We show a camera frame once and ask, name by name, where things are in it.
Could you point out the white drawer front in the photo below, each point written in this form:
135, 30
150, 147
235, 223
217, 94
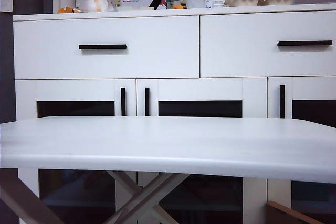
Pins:
237, 45
160, 51

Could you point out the white glass-panel cabinet door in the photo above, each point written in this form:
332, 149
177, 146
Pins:
74, 90
200, 89
273, 95

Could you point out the orange paper packet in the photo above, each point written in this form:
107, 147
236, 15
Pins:
178, 6

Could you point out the white wooden table leg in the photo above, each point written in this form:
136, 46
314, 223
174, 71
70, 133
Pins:
124, 182
147, 197
21, 203

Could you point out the white box with red print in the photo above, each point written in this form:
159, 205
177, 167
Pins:
135, 1

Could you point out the white sideboard cabinet body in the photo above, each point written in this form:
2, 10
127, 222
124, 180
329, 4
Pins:
105, 16

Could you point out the small orange object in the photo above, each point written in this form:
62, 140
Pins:
65, 9

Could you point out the brown wooden board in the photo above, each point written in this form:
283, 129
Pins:
276, 216

